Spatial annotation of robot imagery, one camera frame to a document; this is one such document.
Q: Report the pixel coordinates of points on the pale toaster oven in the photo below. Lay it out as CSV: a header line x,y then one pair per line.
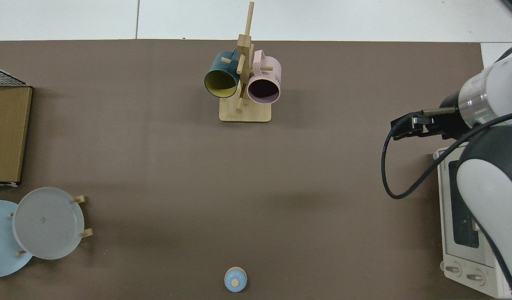
x,y
444,208

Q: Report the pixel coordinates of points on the pink cup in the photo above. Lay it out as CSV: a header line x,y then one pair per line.
x,y
274,75

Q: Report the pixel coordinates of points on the wooden cup stand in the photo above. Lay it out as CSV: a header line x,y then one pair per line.
x,y
256,114

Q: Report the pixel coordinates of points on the dark blue cup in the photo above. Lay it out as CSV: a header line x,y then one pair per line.
x,y
216,66

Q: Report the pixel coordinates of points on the brown table cloth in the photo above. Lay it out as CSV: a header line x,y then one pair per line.
x,y
156,146

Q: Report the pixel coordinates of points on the wooden plate rack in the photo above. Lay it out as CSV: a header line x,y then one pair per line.
x,y
83,199

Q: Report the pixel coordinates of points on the grey plate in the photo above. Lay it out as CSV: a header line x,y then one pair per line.
x,y
47,225

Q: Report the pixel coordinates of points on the light blue plate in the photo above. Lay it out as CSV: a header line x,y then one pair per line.
x,y
1,250

